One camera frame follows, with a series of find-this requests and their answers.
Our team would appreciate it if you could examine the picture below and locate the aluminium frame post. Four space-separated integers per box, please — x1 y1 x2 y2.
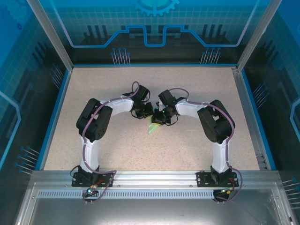
236 0 283 72
26 0 75 72

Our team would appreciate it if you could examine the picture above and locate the grey sheet metal cover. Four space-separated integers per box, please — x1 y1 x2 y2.
14 182 300 225

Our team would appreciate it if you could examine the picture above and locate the slotted metal cable duct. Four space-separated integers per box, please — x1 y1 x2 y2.
37 190 276 200

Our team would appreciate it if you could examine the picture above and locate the light green paper sheet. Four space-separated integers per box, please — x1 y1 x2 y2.
147 118 162 136

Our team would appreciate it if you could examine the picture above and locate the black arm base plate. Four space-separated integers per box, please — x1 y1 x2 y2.
196 171 240 188
71 172 116 188

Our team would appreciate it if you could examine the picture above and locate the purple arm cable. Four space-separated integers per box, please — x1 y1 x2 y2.
81 81 117 204
168 88 245 203

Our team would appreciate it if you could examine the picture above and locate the aluminium base beam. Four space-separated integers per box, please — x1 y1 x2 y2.
31 170 281 188

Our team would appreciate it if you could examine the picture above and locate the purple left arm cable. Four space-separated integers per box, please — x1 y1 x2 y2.
81 81 117 204

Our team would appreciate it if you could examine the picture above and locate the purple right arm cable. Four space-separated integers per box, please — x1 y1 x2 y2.
168 88 245 203

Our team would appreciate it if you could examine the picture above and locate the blue printed enclosure panel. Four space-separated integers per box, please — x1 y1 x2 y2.
0 0 71 225
241 0 300 211
38 0 269 65

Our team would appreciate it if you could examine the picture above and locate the aluminium side rail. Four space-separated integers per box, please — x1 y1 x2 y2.
231 67 269 171

